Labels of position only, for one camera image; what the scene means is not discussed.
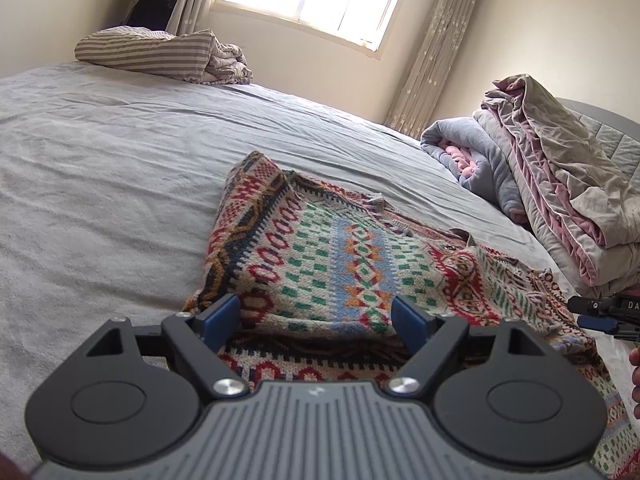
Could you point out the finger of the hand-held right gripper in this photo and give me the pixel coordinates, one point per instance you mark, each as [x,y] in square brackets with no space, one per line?
[595,322]

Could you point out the grey padded headboard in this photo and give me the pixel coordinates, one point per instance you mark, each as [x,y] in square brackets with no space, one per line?
[610,135]

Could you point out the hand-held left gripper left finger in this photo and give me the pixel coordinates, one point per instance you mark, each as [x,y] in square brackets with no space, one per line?
[220,322]

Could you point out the blue-grey blanket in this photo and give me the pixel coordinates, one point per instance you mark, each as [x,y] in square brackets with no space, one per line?
[480,160]

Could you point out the grey and pink quilt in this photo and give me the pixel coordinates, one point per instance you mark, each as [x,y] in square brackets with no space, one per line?
[570,185]

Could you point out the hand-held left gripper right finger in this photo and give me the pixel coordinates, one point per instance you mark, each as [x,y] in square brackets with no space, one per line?
[411,325]

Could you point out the striped pillow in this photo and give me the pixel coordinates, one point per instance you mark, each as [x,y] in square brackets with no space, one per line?
[145,52]

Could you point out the bed with grey sheet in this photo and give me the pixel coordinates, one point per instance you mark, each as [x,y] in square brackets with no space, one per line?
[100,185]

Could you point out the person's right hand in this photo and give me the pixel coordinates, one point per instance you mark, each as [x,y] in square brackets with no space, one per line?
[636,380]

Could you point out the patterned knit cardigan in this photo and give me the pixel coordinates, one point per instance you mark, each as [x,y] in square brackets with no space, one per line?
[345,260]

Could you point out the folded striped blanket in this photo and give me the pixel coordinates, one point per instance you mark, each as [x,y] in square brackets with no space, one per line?
[227,65]

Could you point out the window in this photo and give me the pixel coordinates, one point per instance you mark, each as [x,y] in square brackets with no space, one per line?
[320,0]

